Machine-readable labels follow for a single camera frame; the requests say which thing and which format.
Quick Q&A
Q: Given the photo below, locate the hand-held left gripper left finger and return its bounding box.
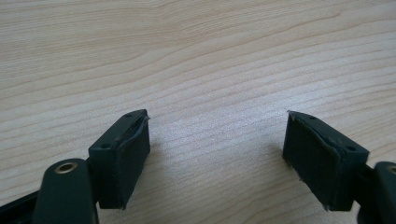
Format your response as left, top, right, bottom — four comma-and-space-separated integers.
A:
88, 108, 151, 210

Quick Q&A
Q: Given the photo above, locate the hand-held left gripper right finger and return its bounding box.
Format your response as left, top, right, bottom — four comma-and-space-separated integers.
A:
282, 110, 370, 212

